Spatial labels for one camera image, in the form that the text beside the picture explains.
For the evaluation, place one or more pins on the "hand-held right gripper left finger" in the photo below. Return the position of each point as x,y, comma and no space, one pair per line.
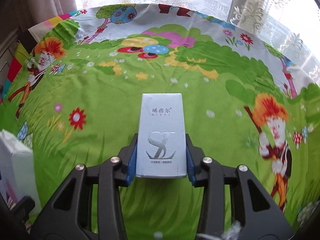
132,165

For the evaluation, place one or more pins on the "large white box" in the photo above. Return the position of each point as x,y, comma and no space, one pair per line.
15,160

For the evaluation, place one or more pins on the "cream carved dresser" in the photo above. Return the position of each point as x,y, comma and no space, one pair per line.
6,55

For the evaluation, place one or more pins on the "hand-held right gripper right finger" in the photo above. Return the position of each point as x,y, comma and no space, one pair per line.
190,165

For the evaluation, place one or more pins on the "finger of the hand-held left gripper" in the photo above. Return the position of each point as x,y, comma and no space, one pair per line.
22,208

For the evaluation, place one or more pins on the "green cartoon printed blanket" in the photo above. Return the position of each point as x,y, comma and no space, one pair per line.
100,92

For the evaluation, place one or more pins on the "tall pale carton box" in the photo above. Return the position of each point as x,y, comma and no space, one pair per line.
160,130

